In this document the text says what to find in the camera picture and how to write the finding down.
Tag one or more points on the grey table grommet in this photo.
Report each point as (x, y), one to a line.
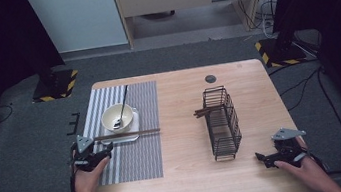
(210, 79)

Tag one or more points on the person's right hand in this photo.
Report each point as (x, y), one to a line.
(306, 167)

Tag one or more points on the black stand base hazard stripes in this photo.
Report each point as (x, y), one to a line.
(282, 55)
(56, 87)

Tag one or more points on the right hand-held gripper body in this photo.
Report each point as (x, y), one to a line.
(289, 150)

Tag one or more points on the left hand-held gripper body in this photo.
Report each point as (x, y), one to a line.
(86, 155)

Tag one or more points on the cream bowl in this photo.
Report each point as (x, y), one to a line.
(109, 118)

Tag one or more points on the white cabinet panel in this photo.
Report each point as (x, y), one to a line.
(80, 17)

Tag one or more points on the white square plate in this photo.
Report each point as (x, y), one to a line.
(132, 128)

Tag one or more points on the grey striped placemat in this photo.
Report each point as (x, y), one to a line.
(140, 160)

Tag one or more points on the metal spoon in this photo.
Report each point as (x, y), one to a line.
(123, 107)

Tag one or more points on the person's left hand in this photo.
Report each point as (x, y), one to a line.
(88, 183)

